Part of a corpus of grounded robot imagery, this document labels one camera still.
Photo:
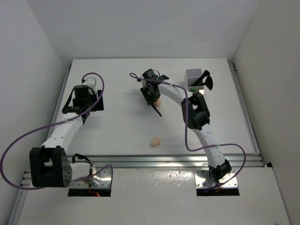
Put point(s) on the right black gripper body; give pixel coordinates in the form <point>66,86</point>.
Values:
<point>151,96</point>

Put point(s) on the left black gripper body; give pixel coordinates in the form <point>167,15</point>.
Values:
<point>93,100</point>

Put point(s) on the beige makeup sponge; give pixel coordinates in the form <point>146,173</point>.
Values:
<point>155,142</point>
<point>157,103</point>

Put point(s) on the small black blending brush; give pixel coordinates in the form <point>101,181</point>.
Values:
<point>156,110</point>

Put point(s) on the black fan makeup brush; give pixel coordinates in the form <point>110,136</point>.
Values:
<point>208,82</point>

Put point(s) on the large black powder brush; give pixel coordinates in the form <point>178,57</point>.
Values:
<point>199,81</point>

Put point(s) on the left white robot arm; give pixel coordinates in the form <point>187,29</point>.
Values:
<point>49,164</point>

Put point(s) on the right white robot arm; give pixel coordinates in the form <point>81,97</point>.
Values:
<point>195,114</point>

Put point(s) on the white organizer box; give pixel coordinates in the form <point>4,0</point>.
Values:
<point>191,75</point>

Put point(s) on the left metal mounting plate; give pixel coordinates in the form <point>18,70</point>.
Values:
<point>101,178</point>

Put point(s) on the metal mounting plate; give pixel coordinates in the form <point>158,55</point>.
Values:
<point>204,181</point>
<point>101,178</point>

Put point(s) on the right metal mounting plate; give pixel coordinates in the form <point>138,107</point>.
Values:
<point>204,181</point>

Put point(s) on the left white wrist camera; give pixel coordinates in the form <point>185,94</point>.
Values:
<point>90,82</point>

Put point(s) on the aluminium frame rail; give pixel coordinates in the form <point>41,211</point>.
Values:
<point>156,186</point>

